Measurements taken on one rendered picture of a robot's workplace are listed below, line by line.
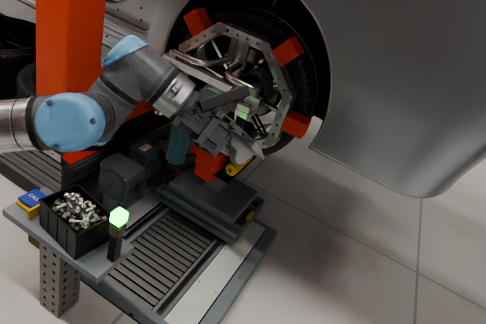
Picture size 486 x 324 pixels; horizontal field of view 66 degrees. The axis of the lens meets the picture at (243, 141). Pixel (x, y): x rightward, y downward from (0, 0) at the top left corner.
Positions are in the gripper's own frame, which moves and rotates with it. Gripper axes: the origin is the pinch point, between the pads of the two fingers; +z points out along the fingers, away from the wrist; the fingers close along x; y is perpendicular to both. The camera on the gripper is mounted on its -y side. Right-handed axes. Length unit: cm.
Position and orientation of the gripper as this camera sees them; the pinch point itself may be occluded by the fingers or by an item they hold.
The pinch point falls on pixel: (260, 152)
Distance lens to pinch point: 83.0
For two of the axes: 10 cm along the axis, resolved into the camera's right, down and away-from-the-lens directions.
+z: 7.5, 6.1, 2.7
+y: -5.8, 7.9, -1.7
